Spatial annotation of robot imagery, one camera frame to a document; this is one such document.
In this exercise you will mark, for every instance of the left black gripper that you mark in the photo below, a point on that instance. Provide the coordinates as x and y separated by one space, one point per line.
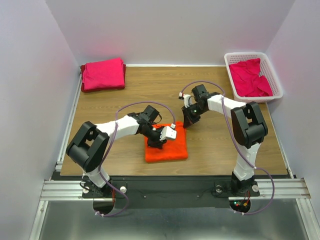
156 143

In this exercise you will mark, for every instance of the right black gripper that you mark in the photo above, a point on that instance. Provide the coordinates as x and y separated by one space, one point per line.
188 119

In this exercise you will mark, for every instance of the orange t shirt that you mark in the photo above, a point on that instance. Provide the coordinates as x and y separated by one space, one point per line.
173 150

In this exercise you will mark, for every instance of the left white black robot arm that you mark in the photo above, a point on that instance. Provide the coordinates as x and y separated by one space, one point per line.
89 145

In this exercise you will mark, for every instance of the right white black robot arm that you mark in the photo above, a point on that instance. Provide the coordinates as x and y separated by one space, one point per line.
246 125

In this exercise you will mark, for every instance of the crumpled pink t shirt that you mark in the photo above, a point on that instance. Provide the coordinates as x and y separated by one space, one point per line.
247 81

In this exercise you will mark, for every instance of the folded pink t shirt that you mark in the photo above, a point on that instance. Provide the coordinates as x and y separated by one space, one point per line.
103 73

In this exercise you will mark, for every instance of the pink plastic basket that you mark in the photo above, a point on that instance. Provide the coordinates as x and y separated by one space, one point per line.
266 70

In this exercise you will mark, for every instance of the folded dark red t shirt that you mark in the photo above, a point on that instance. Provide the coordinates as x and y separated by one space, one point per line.
82 86

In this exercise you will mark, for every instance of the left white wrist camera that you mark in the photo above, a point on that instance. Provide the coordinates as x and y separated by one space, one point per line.
168 133

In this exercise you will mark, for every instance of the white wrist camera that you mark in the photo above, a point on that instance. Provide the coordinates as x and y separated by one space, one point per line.
168 133
187 99

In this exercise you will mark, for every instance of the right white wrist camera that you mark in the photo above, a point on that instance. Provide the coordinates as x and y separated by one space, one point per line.
187 99

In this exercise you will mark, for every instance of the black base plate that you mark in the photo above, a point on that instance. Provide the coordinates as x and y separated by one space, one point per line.
154 192

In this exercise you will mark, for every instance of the aluminium frame rail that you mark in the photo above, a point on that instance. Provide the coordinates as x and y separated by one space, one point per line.
282 211

